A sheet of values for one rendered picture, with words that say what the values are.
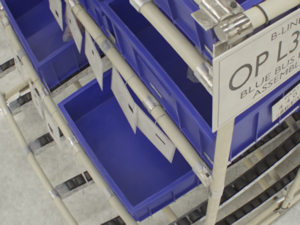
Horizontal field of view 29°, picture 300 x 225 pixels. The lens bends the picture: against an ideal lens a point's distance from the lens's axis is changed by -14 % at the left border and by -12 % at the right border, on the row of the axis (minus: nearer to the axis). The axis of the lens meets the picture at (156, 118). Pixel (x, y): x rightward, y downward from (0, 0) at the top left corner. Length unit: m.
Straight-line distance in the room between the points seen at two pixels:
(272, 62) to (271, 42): 0.07
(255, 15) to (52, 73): 1.06
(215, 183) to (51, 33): 0.89
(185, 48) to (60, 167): 1.58
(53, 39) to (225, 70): 1.15
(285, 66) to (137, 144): 0.81
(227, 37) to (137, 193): 0.94
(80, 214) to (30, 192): 0.25
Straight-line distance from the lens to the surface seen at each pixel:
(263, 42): 0.85
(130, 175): 1.68
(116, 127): 1.74
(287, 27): 0.88
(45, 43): 1.93
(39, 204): 2.49
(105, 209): 2.44
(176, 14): 1.00
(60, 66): 1.78
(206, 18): 0.81
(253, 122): 1.26
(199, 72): 0.99
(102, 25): 1.50
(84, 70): 1.86
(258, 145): 2.16
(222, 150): 1.11
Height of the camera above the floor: 2.29
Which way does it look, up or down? 63 degrees down
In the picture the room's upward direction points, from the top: 5 degrees counter-clockwise
